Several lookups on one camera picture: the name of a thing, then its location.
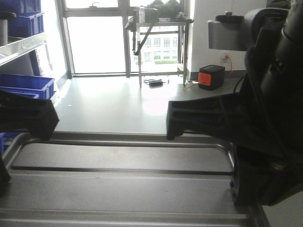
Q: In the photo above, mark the small silver ribbed tray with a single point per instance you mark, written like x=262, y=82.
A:
x=122, y=180

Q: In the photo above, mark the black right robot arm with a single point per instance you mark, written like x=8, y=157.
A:
x=264, y=119

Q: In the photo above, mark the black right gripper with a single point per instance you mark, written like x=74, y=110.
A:
x=268, y=154

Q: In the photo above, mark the black orange power box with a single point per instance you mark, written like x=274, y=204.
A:
x=211, y=77

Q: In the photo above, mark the steel table by window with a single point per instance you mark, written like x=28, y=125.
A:
x=159, y=37

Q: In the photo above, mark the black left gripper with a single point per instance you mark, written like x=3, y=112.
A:
x=23, y=114

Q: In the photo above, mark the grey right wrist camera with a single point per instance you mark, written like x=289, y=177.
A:
x=238, y=33

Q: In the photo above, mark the white shelf with bins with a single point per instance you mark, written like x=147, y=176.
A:
x=45, y=90

